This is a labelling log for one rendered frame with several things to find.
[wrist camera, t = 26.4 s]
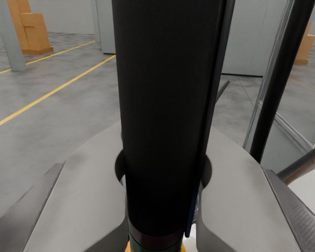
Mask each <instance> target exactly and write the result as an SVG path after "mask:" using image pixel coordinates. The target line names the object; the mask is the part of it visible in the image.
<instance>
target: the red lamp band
mask: <svg viewBox="0 0 315 252"><path fill-rule="evenodd" d="M187 213H188V211H187ZM187 213H186V218H185V220H184V222H183V224H182V225H181V226H180V228H178V229H177V230H176V231H174V232H172V233H170V234H167V235H161V236H155V235H149V234H146V233H144V232H142V231H140V230H138V229H137V228H136V227H135V226H134V225H133V224H132V222H131V220H130V218H129V214H128V210H127V216H128V227H129V231H130V233H131V235H132V236H133V238H134V239H135V240H136V241H137V242H138V243H139V244H141V245H142V246H144V247H147V248H150V249H164V248H168V247H170V246H172V245H174V244H175V243H176V242H177V241H178V240H179V239H180V238H181V237H182V235H183V233H184V230H185V226H186V220H187Z"/></svg>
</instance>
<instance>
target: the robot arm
mask: <svg viewBox="0 0 315 252"><path fill-rule="evenodd" d="M124 175H125V165H124V152H123V139H122V126H121V120H119V121H117V122H116V123H114V124H112V125H111V126H109V127H108V128H106V129H105V130H103V131H101V132H100V133H98V134H97V135H95V136H94V137H92V138H91V139H89V140H88V141H86V142H85V143H84V144H83V145H81V146H80V147H79V148H78V149H76V150H75V151H74V152H73V153H72V154H71V155H70V156H69V157H68V158H67V159H66V160H65V161H64V162H63V163H55V164H54V165H53V166H52V167H51V168H50V169H49V170H48V171H47V172H46V173H45V174H44V175H43V176H42V177H41V178H40V179H39V180H38V181H37V182H36V183H35V184H34V185H33V186H32V187H31V188H30V189H29V190H28V191H27V192H26V193H25V194H24V195H23V196H22V197H21V198H20V199H19V200H18V201H17V202H16V203H15V204H14V205H13V206H12V207H11V208H10V209H9V210H8V211H7V212H6V213H5V214H4V215H3V216H2V217H1V218H0V252H124V251H125V250H126V248H127V245H128V211H127V199H126V190H125V188H124V187H123V186H122V185H121V183H120V181H121V179H122V177H123V176H124ZM201 180H202V181H203V183H204V186H205V188H204V190H203V191H202V193H201V197H200V202H199V207H198V213H197V218H196V248H197V251H198V252H315V214H314V213H313V212H312V211H311V210H310V209H309V208H308V207H307V206H306V205H305V204H304V203H303V202H302V201H301V199H300V198H299V197H298V196H297V195H296V194H295V193H294V192H293V191H292V190H291V189H290V188H289V187H288V186H287V185H286V184H285V183H284V182H283V181H282V180H281V179H280V178H279V177H278V176H277V175H276V174H275V173H274V172H273V170H270V169H263V168H262V166H261V165H260V164H259V163H258V162H257V161H256V160H255V159H254V158H253V157H252V156H251V155H250V154H249V153H248V152H247V151H246V150H244V149H243V148H242V147H241V146H240V145H238V144H237V143H235V142H234V141H233V140H231V139H230V138H228V137H227V136H225V135H224V134H222V133H221V132H220V131H218V130H217V129H215V128H214V127H212V126H211V128H210V133H209V139H208V144H207V149H206V154H205V159H204V164H203V169H202V175H201Z"/></svg>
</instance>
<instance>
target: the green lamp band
mask: <svg viewBox="0 0 315 252"><path fill-rule="evenodd" d="M128 229H129V227H128ZM184 232H185V231H184ZM184 232H183V235H182V236H181V238H180V240H179V241H178V242H177V243H176V244H174V245H173V246H171V247H169V248H167V249H163V250H152V249H148V248H145V247H143V246H141V245H140V244H138V243H137V242H136V241H135V240H134V238H133V237H132V235H131V232H130V229H129V240H130V244H131V246H132V248H133V250H134V251H135V252H178V251H179V250H180V248H181V246H182V243H183V238H184Z"/></svg>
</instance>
